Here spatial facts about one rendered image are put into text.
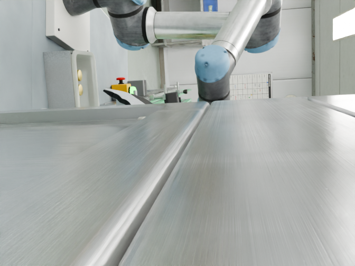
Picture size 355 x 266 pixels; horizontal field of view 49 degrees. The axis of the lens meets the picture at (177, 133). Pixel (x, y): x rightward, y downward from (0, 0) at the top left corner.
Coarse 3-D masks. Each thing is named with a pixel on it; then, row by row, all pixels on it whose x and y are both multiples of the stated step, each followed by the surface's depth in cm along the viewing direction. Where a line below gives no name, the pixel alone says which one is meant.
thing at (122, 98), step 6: (108, 90) 82; (114, 90) 82; (114, 96) 83; (120, 96) 82; (126, 96) 83; (132, 96) 84; (120, 102) 83; (126, 102) 83; (132, 102) 83; (138, 102) 83
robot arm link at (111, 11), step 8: (104, 0) 118; (112, 0) 118; (120, 0) 117; (128, 0) 118; (136, 0) 117; (144, 0) 121; (112, 8) 120; (120, 8) 120; (128, 8) 120; (136, 8) 122; (112, 16) 123; (120, 16) 122; (128, 16) 122
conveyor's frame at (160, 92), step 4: (168, 88) 290; (172, 88) 285; (176, 88) 285; (180, 88) 304; (148, 92) 236; (152, 92) 231; (156, 92) 229; (160, 92) 227; (148, 96) 193; (148, 100) 185; (100, 104) 151; (104, 104) 149; (108, 104) 148; (112, 104) 147
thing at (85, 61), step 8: (72, 56) 108; (80, 56) 119; (88, 56) 123; (72, 64) 108; (80, 64) 124; (88, 64) 124; (72, 72) 110; (88, 72) 125; (96, 72) 125; (88, 80) 125; (96, 80) 125; (88, 88) 125; (96, 88) 125; (80, 96) 126; (88, 96) 126; (96, 96) 126; (80, 104) 126; (88, 104) 126; (96, 104) 126
